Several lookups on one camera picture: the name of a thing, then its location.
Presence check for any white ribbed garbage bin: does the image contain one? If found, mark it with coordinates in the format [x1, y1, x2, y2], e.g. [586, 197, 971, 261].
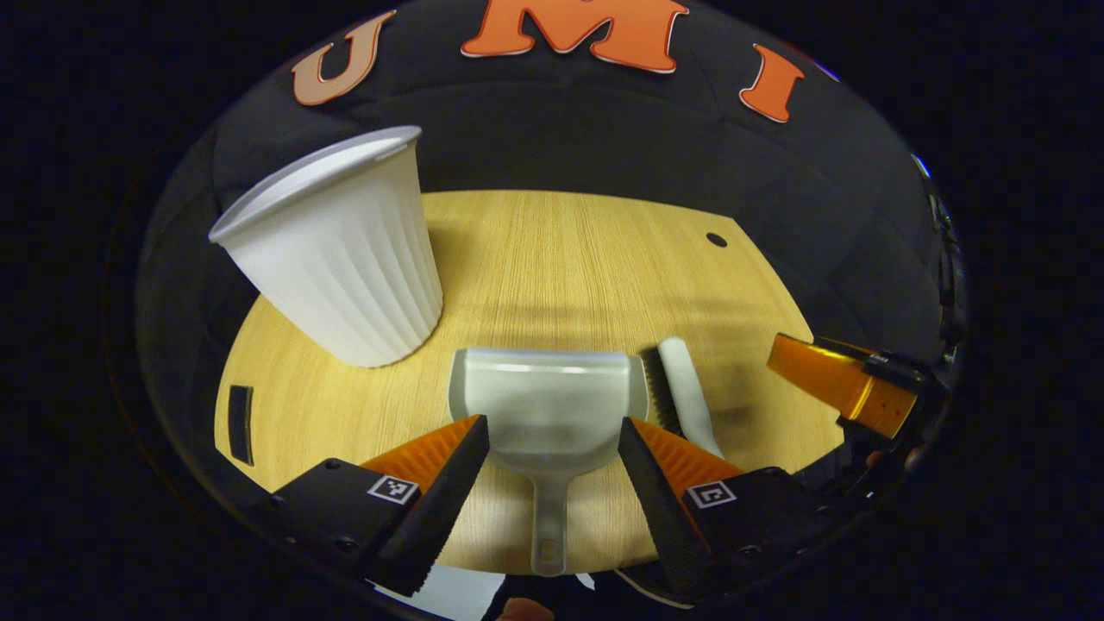
[208, 125, 445, 369]

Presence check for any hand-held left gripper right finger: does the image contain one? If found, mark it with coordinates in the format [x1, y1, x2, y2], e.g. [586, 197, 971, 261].
[618, 417, 850, 605]

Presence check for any small grey broom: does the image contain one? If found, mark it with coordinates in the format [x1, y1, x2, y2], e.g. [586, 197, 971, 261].
[643, 336, 725, 460]

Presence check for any translucent grey dustpan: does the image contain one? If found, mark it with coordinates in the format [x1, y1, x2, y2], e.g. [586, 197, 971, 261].
[448, 348, 649, 577]

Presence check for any rectangular black desk slot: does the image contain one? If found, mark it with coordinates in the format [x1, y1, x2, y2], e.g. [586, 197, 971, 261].
[228, 385, 255, 467]

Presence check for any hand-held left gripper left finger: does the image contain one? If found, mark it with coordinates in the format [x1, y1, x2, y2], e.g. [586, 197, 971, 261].
[246, 415, 491, 599]

